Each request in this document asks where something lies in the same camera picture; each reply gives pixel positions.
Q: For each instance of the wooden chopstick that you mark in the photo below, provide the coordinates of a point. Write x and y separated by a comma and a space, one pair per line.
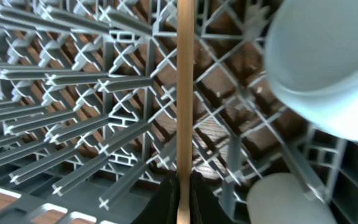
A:
185, 63

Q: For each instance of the light blue bowl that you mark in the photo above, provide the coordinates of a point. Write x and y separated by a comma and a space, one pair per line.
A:
311, 60

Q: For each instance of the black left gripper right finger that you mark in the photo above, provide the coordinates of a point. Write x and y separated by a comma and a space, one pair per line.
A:
204, 206

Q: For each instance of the grey plastic dishwasher rack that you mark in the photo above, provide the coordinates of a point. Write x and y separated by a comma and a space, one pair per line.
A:
88, 112

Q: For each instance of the pale green cup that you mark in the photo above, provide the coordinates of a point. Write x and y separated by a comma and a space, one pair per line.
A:
280, 199

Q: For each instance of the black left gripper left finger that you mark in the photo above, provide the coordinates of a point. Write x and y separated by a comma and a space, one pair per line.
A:
162, 207

